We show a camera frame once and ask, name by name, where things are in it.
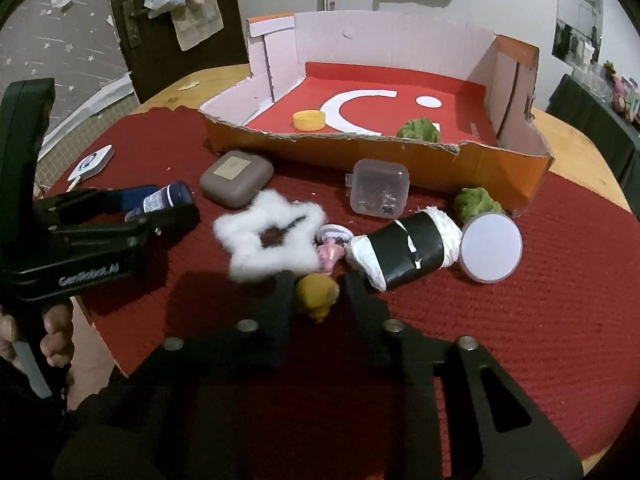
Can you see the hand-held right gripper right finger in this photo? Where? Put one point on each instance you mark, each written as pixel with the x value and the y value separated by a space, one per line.
pixel 356 310

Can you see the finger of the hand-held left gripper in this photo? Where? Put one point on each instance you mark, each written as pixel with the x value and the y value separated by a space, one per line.
pixel 85 202
pixel 170 217

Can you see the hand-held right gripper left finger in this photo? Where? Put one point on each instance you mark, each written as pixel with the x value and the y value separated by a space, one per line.
pixel 280 310

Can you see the blue bottle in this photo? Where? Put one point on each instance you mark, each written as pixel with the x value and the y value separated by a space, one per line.
pixel 165 197

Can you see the small yellow toy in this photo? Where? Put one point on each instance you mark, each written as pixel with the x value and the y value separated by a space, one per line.
pixel 316 292

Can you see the small pink toy figure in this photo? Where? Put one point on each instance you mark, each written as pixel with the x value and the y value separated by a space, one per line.
pixel 331 252

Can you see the white fluffy star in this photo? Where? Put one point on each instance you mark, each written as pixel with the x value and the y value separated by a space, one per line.
pixel 245 255

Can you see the grey rounded case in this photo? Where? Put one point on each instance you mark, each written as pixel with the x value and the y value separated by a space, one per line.
pixel 235 177

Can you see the black roll with white paper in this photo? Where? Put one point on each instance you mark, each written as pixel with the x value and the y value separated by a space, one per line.
pixel 405 250

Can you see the round white disc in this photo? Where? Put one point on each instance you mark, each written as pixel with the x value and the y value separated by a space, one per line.
pixel 491 247

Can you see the cardboard box with red lining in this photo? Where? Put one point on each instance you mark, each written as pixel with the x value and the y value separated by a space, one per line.
pixel 350 160

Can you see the person's left hand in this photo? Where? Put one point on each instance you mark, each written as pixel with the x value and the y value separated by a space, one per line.
pixel 57 345

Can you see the white paddle-shaped tag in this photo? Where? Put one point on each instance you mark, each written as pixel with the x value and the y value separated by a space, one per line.
pixel 92 162

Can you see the clear plastic box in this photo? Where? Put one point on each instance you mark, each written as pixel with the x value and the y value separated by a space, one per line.
pixel 380 185

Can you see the dark wooden door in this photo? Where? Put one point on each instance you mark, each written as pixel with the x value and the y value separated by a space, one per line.
pixel 150 67

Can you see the green fuzzy ball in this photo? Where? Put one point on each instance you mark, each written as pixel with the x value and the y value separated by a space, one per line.
pixel 477 202
pixel 419 131

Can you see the yellow bottle cap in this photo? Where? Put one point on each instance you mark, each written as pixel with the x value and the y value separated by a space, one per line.
pixel 309 121

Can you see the red table mat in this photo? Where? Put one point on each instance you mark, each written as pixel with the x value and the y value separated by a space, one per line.
pixel 525 335

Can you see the beige hanging paper bag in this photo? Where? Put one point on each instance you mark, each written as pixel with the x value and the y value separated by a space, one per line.
pixel 200 25

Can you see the dark side table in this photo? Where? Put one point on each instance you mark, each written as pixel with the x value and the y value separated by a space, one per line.
pixel 590 120

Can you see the cluster of toys and bottles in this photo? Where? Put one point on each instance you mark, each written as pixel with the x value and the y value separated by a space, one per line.
pixel 622 92

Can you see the wall mirror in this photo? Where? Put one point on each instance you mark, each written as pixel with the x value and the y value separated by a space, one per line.
pixel 575 20

